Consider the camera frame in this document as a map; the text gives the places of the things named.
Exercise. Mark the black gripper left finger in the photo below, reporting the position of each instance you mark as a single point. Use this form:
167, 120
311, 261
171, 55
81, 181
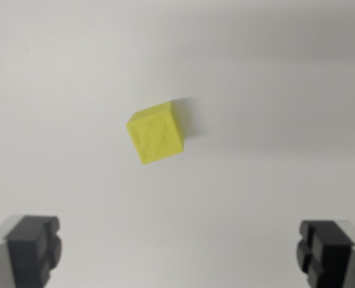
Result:
30, 252

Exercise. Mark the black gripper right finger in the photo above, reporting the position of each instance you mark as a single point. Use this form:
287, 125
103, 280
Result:
327, 255

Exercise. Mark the yellow cube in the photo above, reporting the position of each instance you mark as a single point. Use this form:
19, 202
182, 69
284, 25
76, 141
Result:
155, 135

